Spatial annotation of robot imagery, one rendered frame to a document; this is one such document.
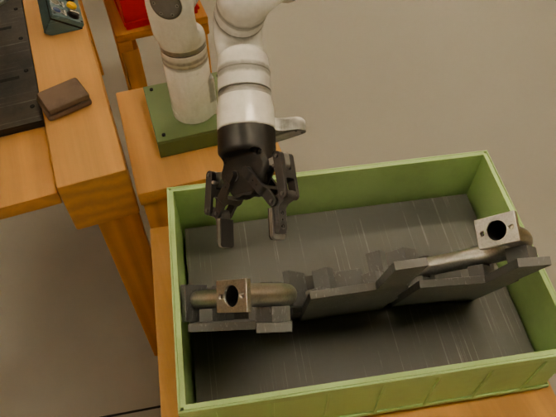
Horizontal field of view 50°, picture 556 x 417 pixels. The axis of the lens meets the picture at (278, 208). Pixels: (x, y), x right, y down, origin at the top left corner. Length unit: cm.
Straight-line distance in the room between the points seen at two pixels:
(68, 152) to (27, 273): 103
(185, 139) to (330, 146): 126
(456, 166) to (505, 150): 141
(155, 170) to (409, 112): 158
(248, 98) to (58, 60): 83
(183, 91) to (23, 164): 37
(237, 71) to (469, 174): 62
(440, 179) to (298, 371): 48
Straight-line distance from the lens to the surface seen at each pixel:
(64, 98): 136
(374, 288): 88
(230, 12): 79
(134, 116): 140
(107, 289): 214
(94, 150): 128
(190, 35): 115
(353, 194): 118
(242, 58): 77
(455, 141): 257
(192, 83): 122
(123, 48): 174
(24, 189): 129
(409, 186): 121
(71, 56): 152
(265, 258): 113
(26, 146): 137
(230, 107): 75
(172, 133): 128
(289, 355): 104
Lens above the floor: 181
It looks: 54 degrees down
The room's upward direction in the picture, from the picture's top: straight up
